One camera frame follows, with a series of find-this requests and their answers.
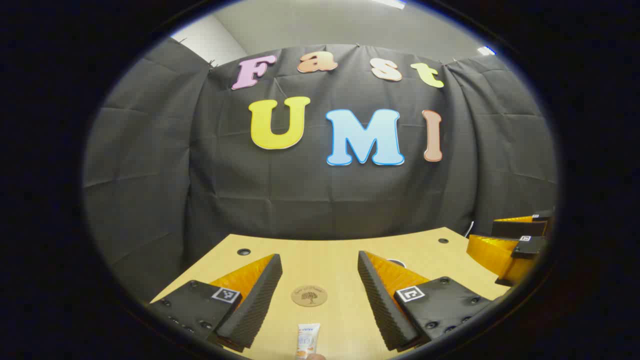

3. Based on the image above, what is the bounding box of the white toothpaste tube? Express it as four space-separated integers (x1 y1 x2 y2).
295 323 322 360

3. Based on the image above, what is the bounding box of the light wooden desktop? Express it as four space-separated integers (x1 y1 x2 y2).
150 226 511 360

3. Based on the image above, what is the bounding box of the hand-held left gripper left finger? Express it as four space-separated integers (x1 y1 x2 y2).
146 253 284 354

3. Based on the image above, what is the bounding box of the black backdrop cloth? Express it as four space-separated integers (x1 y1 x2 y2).
82 37 558 306

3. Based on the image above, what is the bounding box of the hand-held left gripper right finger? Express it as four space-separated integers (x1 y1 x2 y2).
357 250 493 353

